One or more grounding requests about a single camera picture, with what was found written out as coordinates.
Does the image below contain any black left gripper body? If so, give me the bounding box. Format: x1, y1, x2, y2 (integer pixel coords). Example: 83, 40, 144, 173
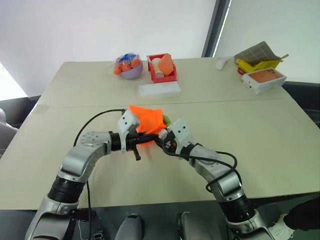
124, 133, 146, 152

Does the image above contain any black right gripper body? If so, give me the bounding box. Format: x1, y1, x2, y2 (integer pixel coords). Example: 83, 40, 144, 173
162, 130, 179, 154

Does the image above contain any orange fabric pouch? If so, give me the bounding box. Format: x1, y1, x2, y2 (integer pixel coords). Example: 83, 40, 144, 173
128, 104, 168, 147

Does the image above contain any clear plastic box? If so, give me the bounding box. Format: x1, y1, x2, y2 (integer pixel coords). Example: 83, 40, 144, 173
138, 81, 182, 99

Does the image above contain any red plastic bin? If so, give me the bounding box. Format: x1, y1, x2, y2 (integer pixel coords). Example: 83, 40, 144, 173
146, 52, 178, 84

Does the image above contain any orange sponge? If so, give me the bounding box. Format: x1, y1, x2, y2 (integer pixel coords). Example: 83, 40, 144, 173
158, 54, 175, 76

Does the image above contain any white tape roll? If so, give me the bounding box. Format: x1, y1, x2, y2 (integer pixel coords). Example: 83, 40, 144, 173
151, 57, 165, 77

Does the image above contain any purple bowl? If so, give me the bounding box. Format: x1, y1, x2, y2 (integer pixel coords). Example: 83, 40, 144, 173
117, 61, 144, 80

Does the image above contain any dark gray rounded shape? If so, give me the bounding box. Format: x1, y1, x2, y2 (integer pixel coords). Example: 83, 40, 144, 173
114, 212, 146, 240

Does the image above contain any clear bag of orange items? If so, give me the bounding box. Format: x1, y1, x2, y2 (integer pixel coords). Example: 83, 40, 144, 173
113, 52, 143, 75

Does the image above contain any white computer mouse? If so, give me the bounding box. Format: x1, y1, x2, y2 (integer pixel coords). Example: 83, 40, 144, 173
215, 58, 228, 70

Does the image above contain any white phone box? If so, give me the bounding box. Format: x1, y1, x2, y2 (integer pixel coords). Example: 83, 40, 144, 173
241, 66, 288, 95

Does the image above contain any yellow plastic bin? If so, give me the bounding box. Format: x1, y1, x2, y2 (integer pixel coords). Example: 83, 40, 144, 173
236, 58, 281, 73

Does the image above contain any gray woven mat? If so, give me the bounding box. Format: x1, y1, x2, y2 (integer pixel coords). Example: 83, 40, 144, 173
234, 41, 281, 63

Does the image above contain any white sneaker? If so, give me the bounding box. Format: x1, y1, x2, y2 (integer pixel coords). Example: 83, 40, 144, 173
268, 213, 296, 238

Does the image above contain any person in black clothing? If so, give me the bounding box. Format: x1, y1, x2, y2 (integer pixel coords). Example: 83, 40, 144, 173
283, 198, 320, 232

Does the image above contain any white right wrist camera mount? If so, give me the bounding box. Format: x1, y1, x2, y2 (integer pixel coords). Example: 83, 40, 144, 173
167, 119, 193, 151

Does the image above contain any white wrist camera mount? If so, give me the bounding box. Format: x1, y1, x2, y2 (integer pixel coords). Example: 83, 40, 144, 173
116, 109, 142, 153
167, 119, 193, 151

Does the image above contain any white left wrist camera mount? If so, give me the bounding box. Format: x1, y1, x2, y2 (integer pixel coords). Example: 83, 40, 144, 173
116, 109, 142, 153

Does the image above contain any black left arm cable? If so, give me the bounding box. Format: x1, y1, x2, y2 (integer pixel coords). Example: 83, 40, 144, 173
73, 108, 127, 147

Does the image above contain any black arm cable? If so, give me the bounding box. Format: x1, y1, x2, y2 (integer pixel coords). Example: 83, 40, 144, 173
161, 146, 238, 193
73, 108, 127, 147

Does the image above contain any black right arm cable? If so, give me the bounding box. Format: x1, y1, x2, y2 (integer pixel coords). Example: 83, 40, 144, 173
161, 146, 238, 193

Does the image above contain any black hanging cable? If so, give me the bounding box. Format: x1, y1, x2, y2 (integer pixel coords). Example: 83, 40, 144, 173
85, 180, 93, 240

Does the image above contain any dark window frame post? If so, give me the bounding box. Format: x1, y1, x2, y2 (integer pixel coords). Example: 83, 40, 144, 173
201, 0, 232, 59

